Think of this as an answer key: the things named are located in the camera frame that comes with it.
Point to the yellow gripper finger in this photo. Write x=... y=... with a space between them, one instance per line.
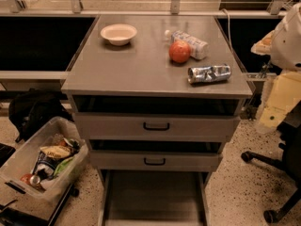
x=264 y=46
x=279 y=97

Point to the crushed redbull can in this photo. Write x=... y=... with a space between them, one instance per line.
x=209 y=74

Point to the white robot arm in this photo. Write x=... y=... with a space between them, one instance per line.
x=286 y=42

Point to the grey drawer cabinet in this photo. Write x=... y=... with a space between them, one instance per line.
x=139 y=78

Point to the middle grey drawer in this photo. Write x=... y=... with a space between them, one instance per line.
x=126 y=160

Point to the grey drawer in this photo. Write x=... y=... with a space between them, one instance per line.
x=126 y=160
x=109 y=126

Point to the top grey drawer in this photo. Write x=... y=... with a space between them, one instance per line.
x=109 y=126

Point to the open bottom drawer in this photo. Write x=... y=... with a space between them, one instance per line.
x=153 y=198

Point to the small can in bin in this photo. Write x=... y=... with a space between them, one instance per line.
x=34 y=180

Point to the white plastic bottle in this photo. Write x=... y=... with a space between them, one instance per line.
x=199 y=48

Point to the red apple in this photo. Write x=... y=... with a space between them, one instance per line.
x=179 y=51

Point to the white bowl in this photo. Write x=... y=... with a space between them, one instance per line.
x=119 y=34

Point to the green snack bag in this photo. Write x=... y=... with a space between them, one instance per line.
x=62 y=165

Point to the yellow chip bag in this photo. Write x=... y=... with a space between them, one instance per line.
x=56 y=152

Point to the black backpack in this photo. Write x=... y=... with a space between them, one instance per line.
x=31 y=110

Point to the blue white snack bag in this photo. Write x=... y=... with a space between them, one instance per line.
x=45 y=166

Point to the clear plastic bin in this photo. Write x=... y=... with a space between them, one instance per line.
x=24 y=159

